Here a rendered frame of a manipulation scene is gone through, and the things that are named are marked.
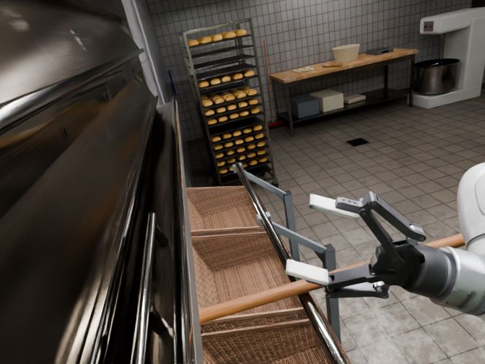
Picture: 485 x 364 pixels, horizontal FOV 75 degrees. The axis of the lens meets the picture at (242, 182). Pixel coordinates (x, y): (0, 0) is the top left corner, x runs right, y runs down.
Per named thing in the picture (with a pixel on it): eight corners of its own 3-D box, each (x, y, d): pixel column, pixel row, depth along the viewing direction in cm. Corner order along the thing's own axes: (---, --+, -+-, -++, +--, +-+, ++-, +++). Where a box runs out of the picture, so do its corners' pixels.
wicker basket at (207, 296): (208, 373, 124) (191, 324, 112) (196, 276, 174) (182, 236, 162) (324, 334, 130) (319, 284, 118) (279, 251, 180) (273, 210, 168)
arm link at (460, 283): (470, 328, 46) (429, 317, 47) (447, 282, 54) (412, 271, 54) (508, 287, 41) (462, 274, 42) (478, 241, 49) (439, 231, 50)
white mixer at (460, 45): (429, 110, 500) (437, 18, 442) (402, 103, 559) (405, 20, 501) (485, 97, 511) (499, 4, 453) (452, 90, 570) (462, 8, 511)
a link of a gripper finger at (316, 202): (357, 221, 45) (359, 217, 44) (308, 208, 45) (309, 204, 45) (355, 209, 47) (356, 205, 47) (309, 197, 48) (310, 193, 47)
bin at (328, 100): (323, 113, 517) (322, 97, 506) (310, 107, 561) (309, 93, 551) (343, 107, 521) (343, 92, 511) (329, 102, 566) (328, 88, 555)
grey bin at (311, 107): (298, 118, 513) (296, 103, 502) (288, 112, 557) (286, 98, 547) (319, 113, 516) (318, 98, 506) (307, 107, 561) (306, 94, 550)
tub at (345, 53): (340, 63, 502) (339, 50, 492) (328, 62, 540) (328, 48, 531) (365, 58, 506) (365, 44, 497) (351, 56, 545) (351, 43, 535)
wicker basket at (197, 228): (197, 272, 177) (184, 232, 165) (189, 221, 227) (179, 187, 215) (279, 248, 183) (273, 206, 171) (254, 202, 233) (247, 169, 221)
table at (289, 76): (290, 137, 507) (283, 80, 468) (276, 125, 579) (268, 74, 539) (415, 106, 530) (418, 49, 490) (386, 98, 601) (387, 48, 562)
